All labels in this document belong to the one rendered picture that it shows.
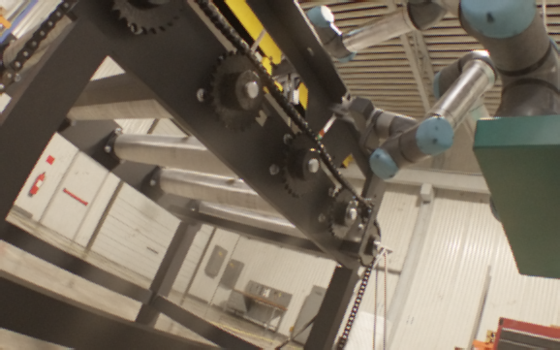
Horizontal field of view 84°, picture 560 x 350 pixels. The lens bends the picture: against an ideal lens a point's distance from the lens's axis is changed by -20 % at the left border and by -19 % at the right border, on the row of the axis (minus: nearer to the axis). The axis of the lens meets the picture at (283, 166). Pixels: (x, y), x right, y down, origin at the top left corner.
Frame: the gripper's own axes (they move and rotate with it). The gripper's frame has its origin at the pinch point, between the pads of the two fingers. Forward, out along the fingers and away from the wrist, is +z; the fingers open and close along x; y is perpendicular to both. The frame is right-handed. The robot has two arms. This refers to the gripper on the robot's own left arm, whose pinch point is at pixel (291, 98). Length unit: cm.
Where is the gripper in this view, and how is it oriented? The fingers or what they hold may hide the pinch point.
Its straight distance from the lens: 118.3
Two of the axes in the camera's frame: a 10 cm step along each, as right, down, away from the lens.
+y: -5.5, -3.0, -7.8
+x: 8.3, -1.6, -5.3
